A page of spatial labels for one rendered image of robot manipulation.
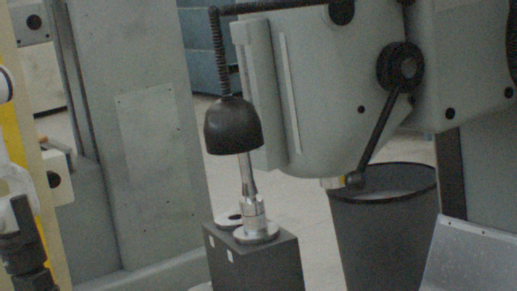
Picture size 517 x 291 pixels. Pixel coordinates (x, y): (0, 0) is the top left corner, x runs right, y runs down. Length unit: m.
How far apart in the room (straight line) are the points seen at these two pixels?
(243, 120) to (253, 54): 0.16
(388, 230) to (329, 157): 2.05
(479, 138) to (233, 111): 0.66
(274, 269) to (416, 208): 1.68
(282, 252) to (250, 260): 0.07
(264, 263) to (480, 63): 0.56
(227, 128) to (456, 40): 0.40
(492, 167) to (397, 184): 2.05
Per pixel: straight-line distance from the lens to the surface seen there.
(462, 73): 1.20
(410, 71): 1.11
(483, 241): 1.55
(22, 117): 2.78
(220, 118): 0.94
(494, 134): 1.47
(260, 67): 1.09
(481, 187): 1.53
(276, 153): 1.12
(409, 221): 3.15
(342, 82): 1.08
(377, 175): 3.53
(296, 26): 1.06
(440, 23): 1.16
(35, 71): 9.55
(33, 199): 1.71
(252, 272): 1.50
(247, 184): 1.50
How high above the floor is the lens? 1.66
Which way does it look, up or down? 15 degrees down
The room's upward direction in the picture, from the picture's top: 9 degrees counter-clockwise
